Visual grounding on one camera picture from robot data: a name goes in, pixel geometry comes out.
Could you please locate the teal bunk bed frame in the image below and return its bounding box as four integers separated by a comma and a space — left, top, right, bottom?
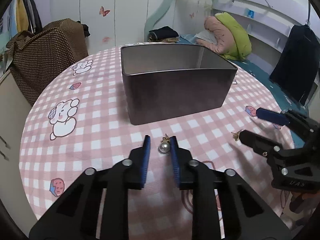
146, 0, 319, 42

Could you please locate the pink green rolled quilt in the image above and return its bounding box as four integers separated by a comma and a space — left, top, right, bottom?
196, 12, 252, 61

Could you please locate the hanging clothes row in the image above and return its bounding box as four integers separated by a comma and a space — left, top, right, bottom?
8, 0, 43, 37

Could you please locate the right human hand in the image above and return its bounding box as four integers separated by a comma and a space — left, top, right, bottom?
289, 192, 319, 213

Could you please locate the brown polka dot cloth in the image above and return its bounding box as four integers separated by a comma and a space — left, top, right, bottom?
6, 18, 90, 105

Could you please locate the dark metal tin box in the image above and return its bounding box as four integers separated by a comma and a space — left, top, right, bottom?
120, 43, 238, 125

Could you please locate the folded dark clothes stack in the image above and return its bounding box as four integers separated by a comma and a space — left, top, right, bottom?
147, 26, 179, 42

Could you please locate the silver chain pearl necklace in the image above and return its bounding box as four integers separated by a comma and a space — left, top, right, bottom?
158, 133, 172, 154

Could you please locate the hanging dark navy garment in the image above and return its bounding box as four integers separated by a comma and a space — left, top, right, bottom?
270, 25, 319, 105

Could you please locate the gold earring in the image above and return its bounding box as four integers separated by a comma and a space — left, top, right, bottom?
232, 130, 243, 141

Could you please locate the blue small box on shelf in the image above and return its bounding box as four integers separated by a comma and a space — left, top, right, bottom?
246, 9, 254, 18

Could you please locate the pink checkered tablecloth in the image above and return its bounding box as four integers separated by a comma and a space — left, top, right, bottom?
19, 47, 294, 239

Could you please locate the white pillow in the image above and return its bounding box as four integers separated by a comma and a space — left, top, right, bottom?
195, 30, 217, 44

